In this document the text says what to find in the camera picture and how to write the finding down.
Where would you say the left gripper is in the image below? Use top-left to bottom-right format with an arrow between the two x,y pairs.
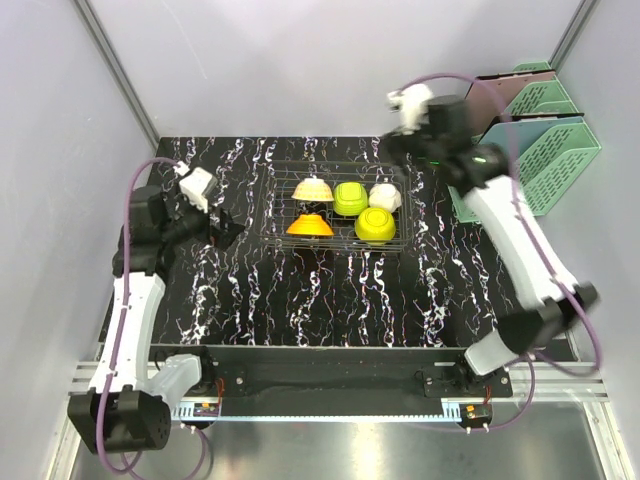
160,180 -> 245,251

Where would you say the white square bowl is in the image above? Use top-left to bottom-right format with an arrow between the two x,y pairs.
369,183 -> 402,213

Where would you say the yellow bottom bowl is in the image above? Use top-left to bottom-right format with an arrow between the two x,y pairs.
286,214 -> 334,237

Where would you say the patterned bowl green outside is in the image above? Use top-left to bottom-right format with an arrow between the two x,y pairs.
333,182 -> 369,217

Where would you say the lime yellow round bowl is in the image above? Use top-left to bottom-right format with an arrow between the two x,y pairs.
355,207 -> 396,245

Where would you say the teal patterned yellow bowl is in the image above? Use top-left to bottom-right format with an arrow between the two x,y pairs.
291,177 -> 333,202

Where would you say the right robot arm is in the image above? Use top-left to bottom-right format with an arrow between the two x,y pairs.
383,85 -> 598,397

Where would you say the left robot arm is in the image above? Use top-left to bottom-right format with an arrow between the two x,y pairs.
67,181 -> 244,456

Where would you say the pink clipboard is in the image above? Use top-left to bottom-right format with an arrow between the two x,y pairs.
466,70 -> 555,136

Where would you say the blue clipboard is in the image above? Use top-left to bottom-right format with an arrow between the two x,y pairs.
479,113 -> 584,154

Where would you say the marble patterned table mat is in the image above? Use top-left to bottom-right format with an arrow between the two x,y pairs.
152,137 -> 518,347

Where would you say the green file organizer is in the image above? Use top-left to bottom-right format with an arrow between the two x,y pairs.
473,62 -> 601,216

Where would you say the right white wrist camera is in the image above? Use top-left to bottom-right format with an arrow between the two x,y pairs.
387,83 -> 434,135

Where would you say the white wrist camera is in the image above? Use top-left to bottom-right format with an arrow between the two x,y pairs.
173,161 -> 218,213
387,83 -> 434,135

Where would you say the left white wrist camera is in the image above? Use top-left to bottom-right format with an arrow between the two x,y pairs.
173,161 -> 218,213

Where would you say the wire dish rack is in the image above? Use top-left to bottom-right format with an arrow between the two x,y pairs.
261,159 -> 409,252

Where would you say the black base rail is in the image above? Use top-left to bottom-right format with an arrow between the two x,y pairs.
147,344 -> 517,419

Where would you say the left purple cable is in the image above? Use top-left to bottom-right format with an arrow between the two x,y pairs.
96,156 -> 216,479

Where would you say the purple cable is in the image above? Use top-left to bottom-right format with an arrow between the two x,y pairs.
96,156 -> 216,479
394,72 -> 604,432

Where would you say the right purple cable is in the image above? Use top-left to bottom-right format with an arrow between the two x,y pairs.
394,72 -> 604,432

